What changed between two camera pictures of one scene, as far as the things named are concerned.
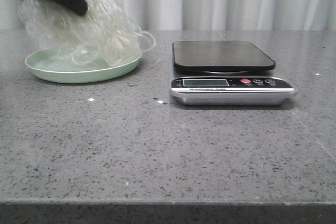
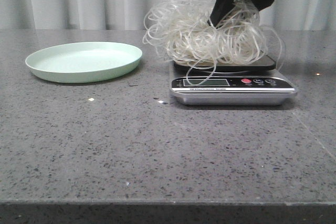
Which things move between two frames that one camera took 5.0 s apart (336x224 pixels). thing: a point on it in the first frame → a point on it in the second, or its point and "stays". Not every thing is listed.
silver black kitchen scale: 230,81 stays
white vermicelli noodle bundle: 106,35 → 180,27
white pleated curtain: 210,1 stays
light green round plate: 57,66 stays
